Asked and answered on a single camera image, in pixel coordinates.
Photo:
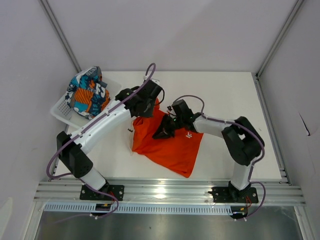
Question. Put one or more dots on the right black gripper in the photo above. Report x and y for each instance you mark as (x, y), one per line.
(164, 129)

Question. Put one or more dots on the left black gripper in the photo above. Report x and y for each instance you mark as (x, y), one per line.
(149, 114)

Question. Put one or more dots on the orange shorts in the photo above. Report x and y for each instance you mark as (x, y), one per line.
(178, 153)

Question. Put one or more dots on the colourful patterned shorts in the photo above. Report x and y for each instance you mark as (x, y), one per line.
(87, 94)

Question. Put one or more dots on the white plastic basket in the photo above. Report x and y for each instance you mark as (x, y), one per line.
(67, 115)

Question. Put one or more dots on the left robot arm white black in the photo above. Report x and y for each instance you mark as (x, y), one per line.
(73, 148)

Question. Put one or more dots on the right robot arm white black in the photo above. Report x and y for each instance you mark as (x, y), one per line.
(244, 144)

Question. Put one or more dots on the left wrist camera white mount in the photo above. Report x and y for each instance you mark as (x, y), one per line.
(152, 79)

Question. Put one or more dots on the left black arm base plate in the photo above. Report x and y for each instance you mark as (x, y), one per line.
(115, 190)

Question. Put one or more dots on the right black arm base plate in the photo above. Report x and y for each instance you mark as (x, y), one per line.
(222, 194)

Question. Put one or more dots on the slotted white cable duct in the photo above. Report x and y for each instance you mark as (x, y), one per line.
(132, 208)

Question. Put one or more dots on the right aluminium side rail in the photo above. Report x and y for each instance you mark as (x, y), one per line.
(285, 179)

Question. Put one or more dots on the aluminium rail beam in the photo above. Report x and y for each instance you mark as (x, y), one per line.
(168, 191)

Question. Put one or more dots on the left aluminium frame post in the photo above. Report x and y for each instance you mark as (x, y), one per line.
(53, 20)

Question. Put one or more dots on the aluminium frame post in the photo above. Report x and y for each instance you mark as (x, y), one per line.
(285, 28)
(53, 20)

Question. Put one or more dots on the right aluminium frame post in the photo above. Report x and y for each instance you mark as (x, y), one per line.
(285, 28)

